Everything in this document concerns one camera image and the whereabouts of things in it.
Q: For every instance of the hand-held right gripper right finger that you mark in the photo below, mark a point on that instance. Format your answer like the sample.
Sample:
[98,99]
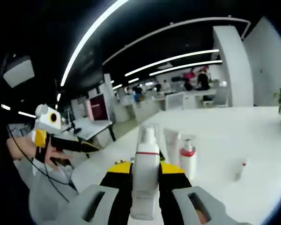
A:
[173,180]

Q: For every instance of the person's left hand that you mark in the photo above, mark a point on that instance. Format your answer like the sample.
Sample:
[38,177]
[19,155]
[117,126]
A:
[53,152]

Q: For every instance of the white office chair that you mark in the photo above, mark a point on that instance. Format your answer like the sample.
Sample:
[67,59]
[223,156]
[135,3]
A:
[175,100]

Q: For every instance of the small white skincare bottle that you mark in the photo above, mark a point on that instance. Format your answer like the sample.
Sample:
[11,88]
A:
[240,171]

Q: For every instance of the white tilting laptop desk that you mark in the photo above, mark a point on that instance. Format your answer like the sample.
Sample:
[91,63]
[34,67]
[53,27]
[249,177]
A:
[89,130]

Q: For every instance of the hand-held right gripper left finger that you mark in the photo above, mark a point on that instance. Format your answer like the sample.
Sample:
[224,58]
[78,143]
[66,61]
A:
[117,180]

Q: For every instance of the long ceiling light strip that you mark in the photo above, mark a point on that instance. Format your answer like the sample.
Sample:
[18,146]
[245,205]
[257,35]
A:
[84,39]
[178,57]
[189,65]

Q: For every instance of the white ceiling air vent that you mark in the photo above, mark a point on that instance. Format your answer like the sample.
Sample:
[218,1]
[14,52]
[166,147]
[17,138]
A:
[18,70]

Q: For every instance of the white skincare bottle red collar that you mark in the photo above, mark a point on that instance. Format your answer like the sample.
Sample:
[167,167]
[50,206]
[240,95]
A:
[188,164]

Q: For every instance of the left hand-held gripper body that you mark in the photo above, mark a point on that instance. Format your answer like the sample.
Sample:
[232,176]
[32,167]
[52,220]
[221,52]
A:
[49,122]

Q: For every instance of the white skincare tube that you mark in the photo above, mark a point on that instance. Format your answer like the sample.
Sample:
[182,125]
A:
[172,145]

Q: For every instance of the white skincare bottle clear cap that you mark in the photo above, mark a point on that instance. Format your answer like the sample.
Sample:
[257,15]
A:
[145,178]

